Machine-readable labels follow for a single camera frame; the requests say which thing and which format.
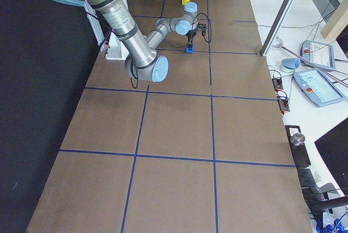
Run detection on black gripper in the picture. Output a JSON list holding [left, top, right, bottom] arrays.
[[186, 30, 196, 51]]

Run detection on blue block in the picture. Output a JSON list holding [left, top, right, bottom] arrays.
[[185, 46, 195, 54]]

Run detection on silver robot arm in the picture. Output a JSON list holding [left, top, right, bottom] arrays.
[[53, 0, 198, 82]]

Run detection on orange black connector board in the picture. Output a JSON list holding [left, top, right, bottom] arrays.
[[272, 77, 283, 91]]

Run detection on far teach pendant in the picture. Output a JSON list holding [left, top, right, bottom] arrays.
[[301, 40, 335, 71]]

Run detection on teach pendant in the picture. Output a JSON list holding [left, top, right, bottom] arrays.
[[301, 40, 335, 71], [293, 69, 346, 107]]

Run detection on near teach pendant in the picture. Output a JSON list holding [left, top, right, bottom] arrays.
[[293, 69, 346, 107]]

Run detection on metal cylinder weight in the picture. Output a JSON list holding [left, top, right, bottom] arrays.
[[290, 133, 305, 146]]

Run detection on black box on table edge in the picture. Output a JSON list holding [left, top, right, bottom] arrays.
[[285, 125, 311, 168]]

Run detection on black monitor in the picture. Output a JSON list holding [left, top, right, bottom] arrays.
[[315, 118, 348, 195]]

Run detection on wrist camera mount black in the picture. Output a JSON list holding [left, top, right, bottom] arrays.
[[196, 23, 207, 36]]

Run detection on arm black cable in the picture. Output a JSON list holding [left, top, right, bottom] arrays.
[[129, 12, 213, 90]]

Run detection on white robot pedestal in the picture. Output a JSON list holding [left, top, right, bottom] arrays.
[[105, 0, 129, 61]]

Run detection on aluminium frame post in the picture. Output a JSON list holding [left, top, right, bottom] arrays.
[[260, 0, 294, 56]]

